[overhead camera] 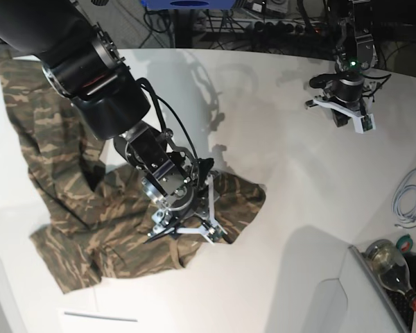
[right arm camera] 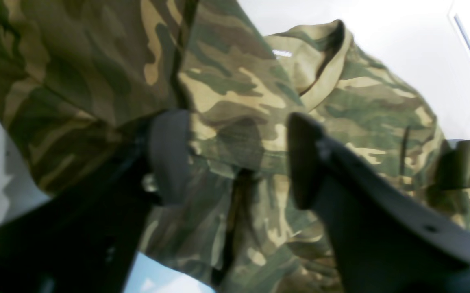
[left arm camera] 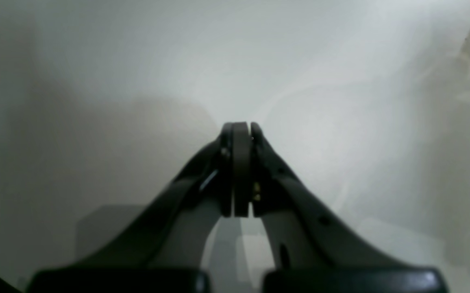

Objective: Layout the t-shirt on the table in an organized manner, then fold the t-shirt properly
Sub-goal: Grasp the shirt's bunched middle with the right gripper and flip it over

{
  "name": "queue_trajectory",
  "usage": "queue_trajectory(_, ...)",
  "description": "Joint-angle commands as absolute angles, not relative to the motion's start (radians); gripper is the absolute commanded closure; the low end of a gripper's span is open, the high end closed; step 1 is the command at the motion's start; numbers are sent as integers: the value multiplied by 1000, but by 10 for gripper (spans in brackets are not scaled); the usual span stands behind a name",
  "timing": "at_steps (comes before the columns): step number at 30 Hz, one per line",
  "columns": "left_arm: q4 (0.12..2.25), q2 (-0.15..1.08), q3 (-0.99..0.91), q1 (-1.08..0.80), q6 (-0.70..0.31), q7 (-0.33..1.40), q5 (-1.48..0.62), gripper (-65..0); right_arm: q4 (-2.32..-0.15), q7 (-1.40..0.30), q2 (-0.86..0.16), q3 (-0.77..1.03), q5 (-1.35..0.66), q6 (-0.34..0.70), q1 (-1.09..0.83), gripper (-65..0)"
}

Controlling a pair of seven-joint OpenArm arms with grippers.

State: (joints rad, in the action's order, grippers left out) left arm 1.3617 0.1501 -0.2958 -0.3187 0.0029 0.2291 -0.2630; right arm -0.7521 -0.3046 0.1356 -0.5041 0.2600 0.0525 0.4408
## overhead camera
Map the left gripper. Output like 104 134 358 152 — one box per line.
329 78 365 128

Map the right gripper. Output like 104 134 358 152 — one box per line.
141 157 214 225

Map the camouflage t-shirt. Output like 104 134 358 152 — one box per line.
0 49 267 296

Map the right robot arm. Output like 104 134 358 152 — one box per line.
0 1 218 229

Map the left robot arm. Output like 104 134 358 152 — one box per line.
305 1 391 134

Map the black power strip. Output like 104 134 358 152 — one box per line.
247 19 318 37

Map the green tape roll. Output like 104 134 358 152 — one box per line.
396 234 414 254

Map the clear glass bottle red cap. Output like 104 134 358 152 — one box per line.
365 239 416 311

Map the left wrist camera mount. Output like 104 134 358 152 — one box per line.
305 96 376 134

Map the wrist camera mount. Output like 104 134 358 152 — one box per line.
305 96 376 134
144 175 229 246

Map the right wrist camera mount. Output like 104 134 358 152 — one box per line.
144 175 229 246

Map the light blue coiled cable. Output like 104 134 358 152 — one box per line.
392 165 416 228

